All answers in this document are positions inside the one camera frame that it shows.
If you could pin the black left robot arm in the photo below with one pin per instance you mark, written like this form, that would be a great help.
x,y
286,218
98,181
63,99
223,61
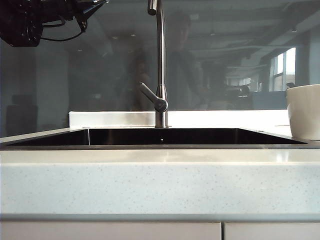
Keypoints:
x,y
20,22

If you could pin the dark metal gooseneck faucet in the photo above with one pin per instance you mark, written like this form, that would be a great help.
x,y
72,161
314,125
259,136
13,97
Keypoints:
x,y
161,62

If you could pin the black rectangular sink basin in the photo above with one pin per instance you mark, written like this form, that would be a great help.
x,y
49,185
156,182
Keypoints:
x,y
175,137

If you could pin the white raised counter ledge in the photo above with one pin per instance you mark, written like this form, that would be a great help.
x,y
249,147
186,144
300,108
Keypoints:
x,y
112,118

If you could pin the grey metal faucet lever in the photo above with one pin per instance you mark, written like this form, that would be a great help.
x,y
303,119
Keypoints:
x,y
151,96

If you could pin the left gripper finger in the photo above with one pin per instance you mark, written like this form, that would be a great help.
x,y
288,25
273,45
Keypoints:
x,y
96,5

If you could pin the white Starbucks logo mug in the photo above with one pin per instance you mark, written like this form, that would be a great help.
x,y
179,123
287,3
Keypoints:
x,y
305,112

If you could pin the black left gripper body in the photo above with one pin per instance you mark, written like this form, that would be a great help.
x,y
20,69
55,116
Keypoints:
x,y
65,10

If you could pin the grey cabinet door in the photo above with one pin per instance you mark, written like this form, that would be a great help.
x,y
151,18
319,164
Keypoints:
x,y
110,231
272,231

